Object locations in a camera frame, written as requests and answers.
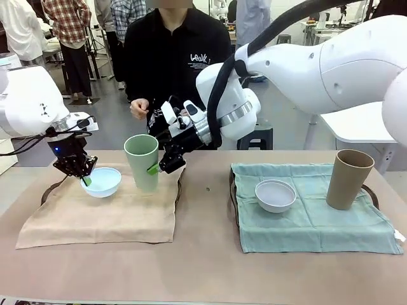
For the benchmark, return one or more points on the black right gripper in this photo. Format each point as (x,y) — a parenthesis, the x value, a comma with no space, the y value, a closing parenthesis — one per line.
(186,138)

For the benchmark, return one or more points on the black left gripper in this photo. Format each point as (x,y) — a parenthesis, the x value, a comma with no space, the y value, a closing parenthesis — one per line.
(65,146)

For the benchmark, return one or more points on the tall green cup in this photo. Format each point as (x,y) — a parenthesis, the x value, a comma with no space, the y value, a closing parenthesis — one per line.
(141,165)

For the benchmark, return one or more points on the light blue bowl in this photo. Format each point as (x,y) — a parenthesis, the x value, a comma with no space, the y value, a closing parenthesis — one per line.
(101,187)

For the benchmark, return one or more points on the beige cloth mat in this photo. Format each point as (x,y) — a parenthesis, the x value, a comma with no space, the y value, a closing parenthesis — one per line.
(95,219)

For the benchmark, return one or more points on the grey white bowl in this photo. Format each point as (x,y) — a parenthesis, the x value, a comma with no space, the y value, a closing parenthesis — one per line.
(276,198)

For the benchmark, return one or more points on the teal cloth mat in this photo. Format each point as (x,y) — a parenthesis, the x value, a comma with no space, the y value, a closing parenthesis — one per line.
(311,228)

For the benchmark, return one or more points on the tall brown cup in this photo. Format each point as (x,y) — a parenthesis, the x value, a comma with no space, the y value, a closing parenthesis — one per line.
(345,181)

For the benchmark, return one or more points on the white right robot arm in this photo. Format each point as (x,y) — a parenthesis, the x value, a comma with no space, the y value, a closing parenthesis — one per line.
(318,76)

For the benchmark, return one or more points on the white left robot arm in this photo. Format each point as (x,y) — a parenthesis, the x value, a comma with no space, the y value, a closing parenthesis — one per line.
(28,101)

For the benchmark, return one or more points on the dark brown serving tray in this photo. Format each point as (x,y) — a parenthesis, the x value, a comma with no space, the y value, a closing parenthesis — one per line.
(50,192)
(234,203)

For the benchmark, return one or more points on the person's right hand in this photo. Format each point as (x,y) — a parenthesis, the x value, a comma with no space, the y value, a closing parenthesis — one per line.
(139,109)

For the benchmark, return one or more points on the white box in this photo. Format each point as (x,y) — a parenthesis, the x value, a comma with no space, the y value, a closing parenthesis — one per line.
(7,155)

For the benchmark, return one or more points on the person in black shirt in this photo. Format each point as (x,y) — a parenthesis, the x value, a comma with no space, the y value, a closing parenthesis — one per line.
(171,47)

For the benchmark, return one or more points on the person in red plaid shirt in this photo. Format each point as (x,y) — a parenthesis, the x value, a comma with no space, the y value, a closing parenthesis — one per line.
(68,38)

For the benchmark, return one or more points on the person in blue plaid shirt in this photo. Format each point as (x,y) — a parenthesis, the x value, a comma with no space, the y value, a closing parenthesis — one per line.
(119,19)

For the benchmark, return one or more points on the person in white shirt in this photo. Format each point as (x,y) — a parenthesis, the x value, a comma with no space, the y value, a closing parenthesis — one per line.
(22,31)

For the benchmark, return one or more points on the person in light blue shirt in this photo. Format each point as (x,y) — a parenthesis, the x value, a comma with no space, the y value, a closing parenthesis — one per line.
(252,19)

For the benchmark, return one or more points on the person in dark maroon top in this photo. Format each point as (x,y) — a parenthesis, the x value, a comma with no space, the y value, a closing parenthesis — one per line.
(391,8)

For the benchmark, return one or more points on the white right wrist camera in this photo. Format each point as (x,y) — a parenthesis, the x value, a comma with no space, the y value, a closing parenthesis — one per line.
(171,114)

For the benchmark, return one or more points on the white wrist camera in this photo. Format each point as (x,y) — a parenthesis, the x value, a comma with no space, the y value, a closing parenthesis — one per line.
(84,120)
(171,114)

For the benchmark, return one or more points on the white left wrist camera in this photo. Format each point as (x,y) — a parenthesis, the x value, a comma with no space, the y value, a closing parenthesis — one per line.
(84,120)

